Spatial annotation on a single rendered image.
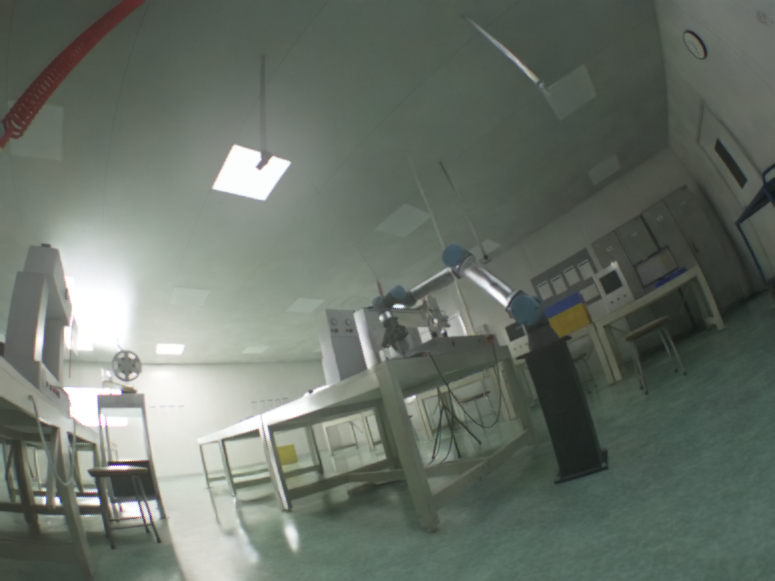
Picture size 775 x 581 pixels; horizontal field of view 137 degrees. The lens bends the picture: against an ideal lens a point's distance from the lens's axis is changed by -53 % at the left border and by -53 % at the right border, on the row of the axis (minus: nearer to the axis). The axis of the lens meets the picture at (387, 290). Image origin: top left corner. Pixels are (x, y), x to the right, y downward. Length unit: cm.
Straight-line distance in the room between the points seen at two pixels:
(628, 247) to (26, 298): 606
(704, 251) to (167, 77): 628
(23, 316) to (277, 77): 214
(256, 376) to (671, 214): 977
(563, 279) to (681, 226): 228
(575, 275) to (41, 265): 623
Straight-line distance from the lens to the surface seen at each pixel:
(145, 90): 270
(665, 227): 546
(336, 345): 187
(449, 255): 151
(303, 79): 260
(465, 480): 159
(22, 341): 159
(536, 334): 148
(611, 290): 412
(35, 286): 166
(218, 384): 886
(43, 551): 174
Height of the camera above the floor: 52
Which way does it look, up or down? 22 degrees up
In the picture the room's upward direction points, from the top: 17 degrees counter-clockwise
